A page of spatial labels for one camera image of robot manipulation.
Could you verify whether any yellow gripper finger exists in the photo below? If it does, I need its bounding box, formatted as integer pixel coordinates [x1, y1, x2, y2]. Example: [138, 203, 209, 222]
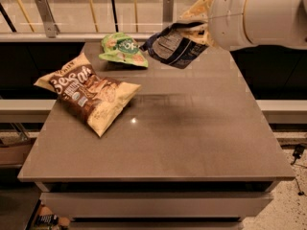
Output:
[179, 29, 215, 46]
[179, 0, 214, 22]

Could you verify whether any grey drawer front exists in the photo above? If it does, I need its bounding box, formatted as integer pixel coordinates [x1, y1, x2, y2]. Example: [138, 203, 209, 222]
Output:
[40, 192, 272, 219]

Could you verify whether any brown sesame chip bag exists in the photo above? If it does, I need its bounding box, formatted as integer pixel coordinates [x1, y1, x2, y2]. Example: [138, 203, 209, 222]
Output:
[35, 53, 140, 137]

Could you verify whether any green chip bag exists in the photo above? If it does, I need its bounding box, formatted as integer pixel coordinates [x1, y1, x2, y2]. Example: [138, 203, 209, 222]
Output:
[99, 33, 148, 67]

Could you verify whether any blue chip bag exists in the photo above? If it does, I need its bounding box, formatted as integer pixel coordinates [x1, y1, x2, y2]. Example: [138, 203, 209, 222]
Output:
[140, 21, 207, 69]

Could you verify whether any black power adapter with cable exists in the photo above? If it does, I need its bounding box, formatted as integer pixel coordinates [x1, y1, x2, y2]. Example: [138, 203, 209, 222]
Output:
[291, 144, 305, 196]

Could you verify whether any horizontal metal rail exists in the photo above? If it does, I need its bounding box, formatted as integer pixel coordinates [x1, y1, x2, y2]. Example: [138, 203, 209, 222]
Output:
[0, 32, 154, 43]

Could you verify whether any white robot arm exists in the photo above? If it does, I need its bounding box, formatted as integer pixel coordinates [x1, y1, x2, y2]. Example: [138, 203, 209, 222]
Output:
[179, 0, 307, 51]

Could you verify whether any metal railing bracket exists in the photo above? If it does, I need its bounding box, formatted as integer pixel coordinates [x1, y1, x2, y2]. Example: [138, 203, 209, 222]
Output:
[35, 0, 59, 38]
[162, 0, 174, 27]

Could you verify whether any metal railing bracket left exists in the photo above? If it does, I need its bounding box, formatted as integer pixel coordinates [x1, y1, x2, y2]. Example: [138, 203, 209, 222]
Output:
[35, 0, 59, 38]

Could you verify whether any metal railing bracket middle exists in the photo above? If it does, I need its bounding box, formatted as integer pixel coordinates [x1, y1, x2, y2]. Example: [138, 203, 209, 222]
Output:
[162, 0, 174, 27]

